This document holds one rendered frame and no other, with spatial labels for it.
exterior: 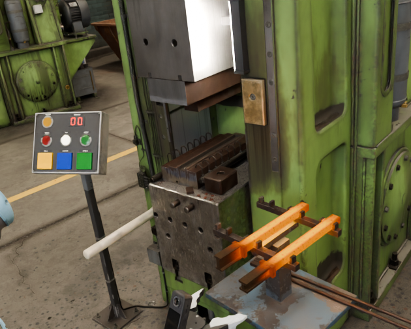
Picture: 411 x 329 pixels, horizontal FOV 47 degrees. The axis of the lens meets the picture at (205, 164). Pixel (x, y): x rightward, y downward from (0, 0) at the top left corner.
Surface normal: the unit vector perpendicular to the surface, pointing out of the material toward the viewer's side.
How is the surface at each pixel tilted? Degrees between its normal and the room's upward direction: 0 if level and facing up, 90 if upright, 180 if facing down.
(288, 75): 90
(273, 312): 0
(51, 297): 0
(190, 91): 90
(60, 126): 60
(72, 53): 90
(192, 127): 90
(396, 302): 0
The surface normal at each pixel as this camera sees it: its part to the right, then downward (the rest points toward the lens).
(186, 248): -0.62, 0.38
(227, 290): -0.11, -0.91
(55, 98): 0.59, 0.27
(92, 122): -0.26, -0.09
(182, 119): 0.77, 0.18
